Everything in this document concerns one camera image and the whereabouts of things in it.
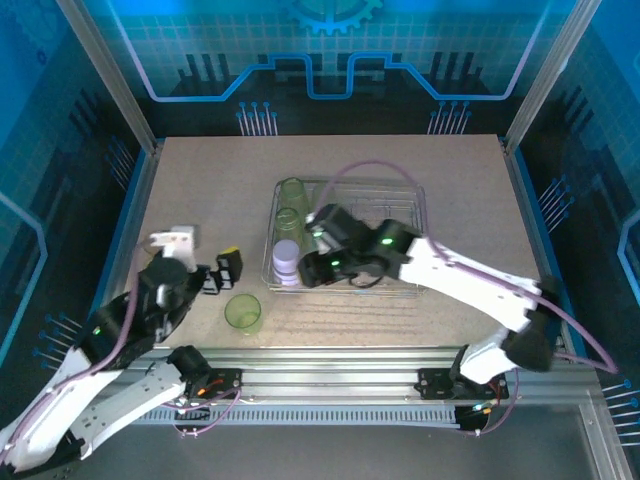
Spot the purple plastic cup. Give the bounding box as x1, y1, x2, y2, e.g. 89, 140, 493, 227
272, 238, 304, 289

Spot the green translucent plastic cup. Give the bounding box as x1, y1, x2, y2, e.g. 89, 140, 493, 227
273, 206, 307, 246
223, 293, 263, 336
277, 177, 310, 214

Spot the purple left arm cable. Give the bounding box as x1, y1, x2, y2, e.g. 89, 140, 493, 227
0, 239, 151, 456

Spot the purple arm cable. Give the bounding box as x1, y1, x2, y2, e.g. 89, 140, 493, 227
0, 239, 151, 456
309, 158, 619, 375

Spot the metal wire dish rack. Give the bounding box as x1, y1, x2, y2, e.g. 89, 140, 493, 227
261, 177, 430, 300

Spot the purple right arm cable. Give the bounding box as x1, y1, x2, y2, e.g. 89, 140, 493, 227
309, 158, 619, 375

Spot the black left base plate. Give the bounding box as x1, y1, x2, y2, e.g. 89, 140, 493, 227
197, 367, 246, 401

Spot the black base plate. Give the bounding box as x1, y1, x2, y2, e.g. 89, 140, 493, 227
197, 367, 246, 401
417, 367, 510, 401

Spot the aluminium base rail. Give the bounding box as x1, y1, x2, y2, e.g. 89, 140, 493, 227
64, 347, 601, 401

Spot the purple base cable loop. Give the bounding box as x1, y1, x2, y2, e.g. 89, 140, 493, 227
462, 369, 521, 439
172, 384, 249, 441

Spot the aluminium table side rail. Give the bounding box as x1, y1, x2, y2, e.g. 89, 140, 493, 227
69, 142, 166, 366
502, 142, 591, 364

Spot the grey slotted cable duct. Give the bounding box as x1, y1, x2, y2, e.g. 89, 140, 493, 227
124, 402, 459, 429

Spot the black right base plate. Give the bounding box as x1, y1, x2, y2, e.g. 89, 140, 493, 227
417, 367, 510, 401

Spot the aluminium frame post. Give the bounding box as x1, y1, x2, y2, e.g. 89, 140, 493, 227
502, 0, 604, 154
54, 0, 164, 154

